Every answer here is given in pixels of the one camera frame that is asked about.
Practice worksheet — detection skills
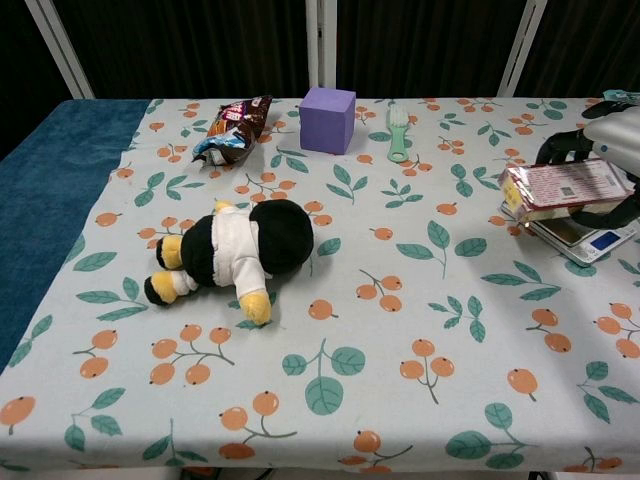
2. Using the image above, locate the black and silver right hand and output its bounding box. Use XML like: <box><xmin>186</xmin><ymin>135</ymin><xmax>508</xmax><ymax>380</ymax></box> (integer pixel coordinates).
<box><xmin>534</xmin><ymin>99</ymin><xmax>640</xmax><ymax>229</ymax></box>

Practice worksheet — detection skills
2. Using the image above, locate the red snack packet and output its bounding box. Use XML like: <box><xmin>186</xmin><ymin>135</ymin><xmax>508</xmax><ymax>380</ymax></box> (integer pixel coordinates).
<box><xmin>499</xmin><ymin>158</ymin><xmax>636</xmax><ymax>222</ymax></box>

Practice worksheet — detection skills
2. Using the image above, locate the silver digital kitchen scale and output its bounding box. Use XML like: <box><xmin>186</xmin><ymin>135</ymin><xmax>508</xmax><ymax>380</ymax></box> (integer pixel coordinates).
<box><xmin>501</xmin><ymin>202</ymin><xmax>632</xmax><ymax>267</ymax></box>

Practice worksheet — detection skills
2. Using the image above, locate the green plastic comb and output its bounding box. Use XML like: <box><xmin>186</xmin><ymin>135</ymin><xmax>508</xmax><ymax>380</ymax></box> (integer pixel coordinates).
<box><xmin>386</xmin><ymin>102</ymin><xmax>412</xmax><ymax>163</ymax></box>

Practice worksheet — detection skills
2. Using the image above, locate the purple foam cube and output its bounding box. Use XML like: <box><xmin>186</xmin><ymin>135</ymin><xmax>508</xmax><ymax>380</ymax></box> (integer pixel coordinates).
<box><xmin>299</xmin><ymin>87</ymin><xmax>357</xmax><ymax>156</ymax></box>

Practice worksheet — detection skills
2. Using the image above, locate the floral printed tablecloth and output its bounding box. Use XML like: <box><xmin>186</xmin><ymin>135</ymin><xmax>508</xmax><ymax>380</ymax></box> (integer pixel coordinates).
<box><xmin>0</xmin><ymin>97</ymin><xmax>640</xmax><ymax>474</ymax></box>

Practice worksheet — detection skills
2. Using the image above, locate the dark chocolate snack bag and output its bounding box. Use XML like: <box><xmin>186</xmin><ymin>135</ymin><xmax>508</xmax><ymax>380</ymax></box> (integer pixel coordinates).
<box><xmin>192</xmin><ymin>94</ymin><xmax>274</xmax><ymax>167</ymax></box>

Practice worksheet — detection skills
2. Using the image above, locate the black penguin plush toy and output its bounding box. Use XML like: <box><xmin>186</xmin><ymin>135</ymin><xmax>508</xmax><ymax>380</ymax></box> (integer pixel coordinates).
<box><xmin>143</xmin><ymin>198</ymin><xmax>316</xmax><ymax>326</ymax></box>

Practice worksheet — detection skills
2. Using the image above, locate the blue table cloth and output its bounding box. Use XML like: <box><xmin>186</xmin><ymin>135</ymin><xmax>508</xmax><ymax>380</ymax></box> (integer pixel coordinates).
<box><xmin>0</xmin><ymin>98</ymin><xmax>151</xmax><ymax>374</ymax></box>

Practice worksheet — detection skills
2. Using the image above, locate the white frame post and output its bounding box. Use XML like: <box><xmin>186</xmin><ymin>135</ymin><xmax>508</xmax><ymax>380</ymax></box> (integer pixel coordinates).
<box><xmin>305</xmin><ymin>0</ymin><xmax>339</xmax><ymax>92</ymax></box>
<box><xmin>29</xmin><ymin>0</ymin><xmax>96</xmax><ymax>100</ymax></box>
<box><xmin>496</xmin><ymin>0</ymin><xmax>544</xmax><ymax>99</ymax></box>

